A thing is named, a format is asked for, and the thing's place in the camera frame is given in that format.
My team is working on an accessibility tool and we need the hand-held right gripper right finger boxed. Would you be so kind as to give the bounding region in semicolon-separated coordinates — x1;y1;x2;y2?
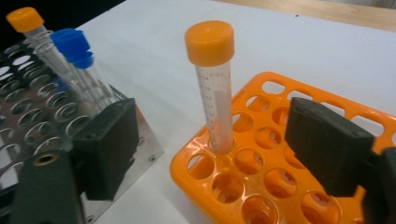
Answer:
284;96;396;224

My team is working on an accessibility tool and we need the wooden table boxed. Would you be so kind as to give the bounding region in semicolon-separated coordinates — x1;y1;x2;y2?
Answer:
214;0;396;33

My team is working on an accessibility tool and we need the silver metal tube rack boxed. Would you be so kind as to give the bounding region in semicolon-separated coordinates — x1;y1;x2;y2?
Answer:
0;40;165;224

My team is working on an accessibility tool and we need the blue capped test tube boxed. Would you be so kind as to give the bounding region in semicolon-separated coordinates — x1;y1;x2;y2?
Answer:
49;27;104;113
73;50;118;110

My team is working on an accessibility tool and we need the white board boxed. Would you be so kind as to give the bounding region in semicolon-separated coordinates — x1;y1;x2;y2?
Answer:
73;0;396;224

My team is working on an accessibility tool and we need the orange plastic tube rack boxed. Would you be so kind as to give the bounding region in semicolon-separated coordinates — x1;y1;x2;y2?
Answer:
169;71;396;224

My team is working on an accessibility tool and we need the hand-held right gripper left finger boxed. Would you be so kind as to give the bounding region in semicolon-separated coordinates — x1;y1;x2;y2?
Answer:
8;97;140;224

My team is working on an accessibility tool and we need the orange capped test tube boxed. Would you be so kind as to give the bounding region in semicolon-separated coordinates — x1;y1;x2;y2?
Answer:
5;7;82;104
184;20;235;156

